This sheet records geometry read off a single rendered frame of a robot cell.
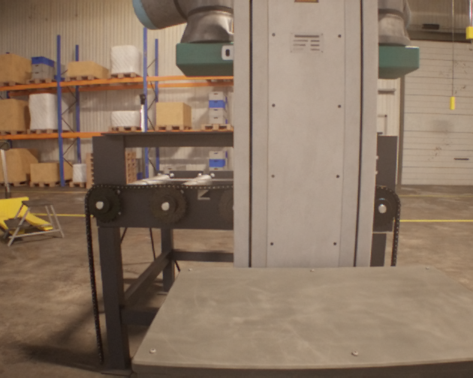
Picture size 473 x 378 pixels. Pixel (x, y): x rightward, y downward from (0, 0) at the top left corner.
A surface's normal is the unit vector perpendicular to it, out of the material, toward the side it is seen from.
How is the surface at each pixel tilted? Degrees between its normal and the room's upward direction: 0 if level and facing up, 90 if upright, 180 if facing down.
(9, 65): 90
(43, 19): 90
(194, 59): 90
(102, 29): 90
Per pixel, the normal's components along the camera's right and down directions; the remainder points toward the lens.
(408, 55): -0.04, 0.12
